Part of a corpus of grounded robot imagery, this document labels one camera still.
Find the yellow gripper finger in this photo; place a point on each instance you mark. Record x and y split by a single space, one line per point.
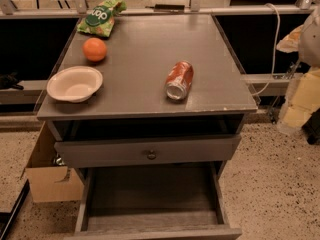
290 43
302 99

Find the red coke can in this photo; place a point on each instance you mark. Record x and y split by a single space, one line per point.
179 80

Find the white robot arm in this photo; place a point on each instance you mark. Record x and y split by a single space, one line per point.
309 47

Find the grey top drawer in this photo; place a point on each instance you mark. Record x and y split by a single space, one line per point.
129 152

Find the grey wooden drawer cabinet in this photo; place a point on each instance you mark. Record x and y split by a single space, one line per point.
132 103

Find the open grey middle drawer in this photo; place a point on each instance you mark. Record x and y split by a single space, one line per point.
154 202

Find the round metal drawer knob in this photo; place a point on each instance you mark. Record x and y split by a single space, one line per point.
151 155

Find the black tool on ledge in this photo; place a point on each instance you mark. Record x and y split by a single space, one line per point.
167 8

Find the green chip bag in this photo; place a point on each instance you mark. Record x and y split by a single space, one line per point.
100 21

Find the orange fruit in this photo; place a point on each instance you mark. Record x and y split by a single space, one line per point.
94 49

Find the white paper bowl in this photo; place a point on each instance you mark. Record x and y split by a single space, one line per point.
75 84

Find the brown cardboard box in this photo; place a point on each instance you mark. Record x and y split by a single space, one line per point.
48 181

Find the black object at left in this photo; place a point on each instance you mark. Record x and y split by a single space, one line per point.
8 81

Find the metal clamp bracket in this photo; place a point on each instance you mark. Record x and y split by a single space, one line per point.
289 73

